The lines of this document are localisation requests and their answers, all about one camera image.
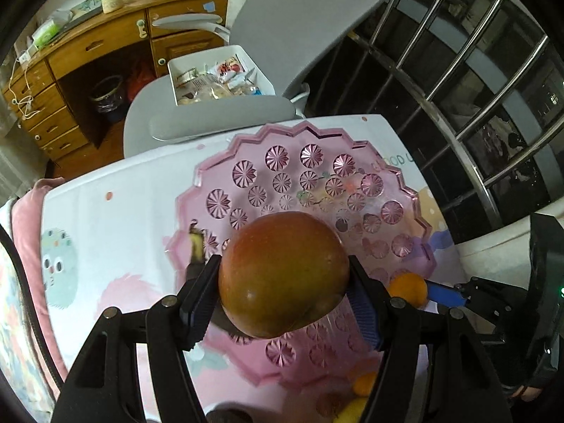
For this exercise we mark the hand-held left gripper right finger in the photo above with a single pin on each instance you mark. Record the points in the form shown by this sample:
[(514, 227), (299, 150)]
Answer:
[(365, 313)]

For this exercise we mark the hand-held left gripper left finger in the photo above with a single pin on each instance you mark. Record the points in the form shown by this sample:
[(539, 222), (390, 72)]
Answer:
[(198, 299)]

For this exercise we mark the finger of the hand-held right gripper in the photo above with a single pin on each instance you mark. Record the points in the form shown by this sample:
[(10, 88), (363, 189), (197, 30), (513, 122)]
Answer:
[(445, 293)]

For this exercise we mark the orange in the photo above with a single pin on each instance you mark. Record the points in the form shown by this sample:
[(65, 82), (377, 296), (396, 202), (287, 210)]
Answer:
[(407, 288), (365, 383)]

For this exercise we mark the red green mango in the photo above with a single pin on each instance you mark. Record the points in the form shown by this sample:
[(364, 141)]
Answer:
[(282, 273)]

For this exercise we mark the dark brown fruit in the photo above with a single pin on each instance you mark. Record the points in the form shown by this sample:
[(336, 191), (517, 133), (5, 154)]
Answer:
[(229, 417)]

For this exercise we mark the pink plastic fruit bowl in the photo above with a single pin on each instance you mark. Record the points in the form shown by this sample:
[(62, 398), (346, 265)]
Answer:
[(308, 176)]

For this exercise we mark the person's right hand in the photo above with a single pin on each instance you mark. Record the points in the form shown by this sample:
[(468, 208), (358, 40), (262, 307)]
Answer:
[(531, 393)]

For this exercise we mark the cartoon printed tablecloth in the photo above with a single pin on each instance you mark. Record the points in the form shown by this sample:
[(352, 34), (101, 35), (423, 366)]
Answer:
[(132, 211)]

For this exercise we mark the pink floral quilt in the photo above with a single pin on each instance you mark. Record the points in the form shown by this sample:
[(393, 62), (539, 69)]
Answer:
[(26, 238)]

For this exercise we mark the pile of snack packets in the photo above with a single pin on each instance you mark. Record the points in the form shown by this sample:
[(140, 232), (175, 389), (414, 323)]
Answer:
[(216, 83)]

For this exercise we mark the black trash bin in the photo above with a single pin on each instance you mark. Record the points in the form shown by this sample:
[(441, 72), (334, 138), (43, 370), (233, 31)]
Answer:
[(108, 97)]

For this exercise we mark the red plastic bag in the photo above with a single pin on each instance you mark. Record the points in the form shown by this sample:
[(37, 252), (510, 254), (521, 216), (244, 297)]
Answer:
[(141, 81)]

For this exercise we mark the white storage bin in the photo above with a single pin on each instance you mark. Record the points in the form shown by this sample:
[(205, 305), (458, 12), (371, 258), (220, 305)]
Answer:
[(264, 79)]

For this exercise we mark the metal window railing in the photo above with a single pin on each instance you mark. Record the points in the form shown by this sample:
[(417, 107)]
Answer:
[(524, 61)]

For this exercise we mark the wooden desk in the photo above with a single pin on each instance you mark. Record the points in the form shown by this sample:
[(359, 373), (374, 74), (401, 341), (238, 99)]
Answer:
[(110, 39)]

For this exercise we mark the grey office chair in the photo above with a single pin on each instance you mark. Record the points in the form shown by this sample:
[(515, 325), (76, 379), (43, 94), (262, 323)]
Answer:
[(308, 22)]

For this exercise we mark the green tissue pack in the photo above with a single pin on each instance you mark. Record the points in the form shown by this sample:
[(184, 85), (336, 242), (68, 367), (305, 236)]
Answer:
[(44, 33)]

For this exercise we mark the round wooden box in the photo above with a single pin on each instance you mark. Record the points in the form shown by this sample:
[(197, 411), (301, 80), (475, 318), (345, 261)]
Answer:
[(113, 3)]

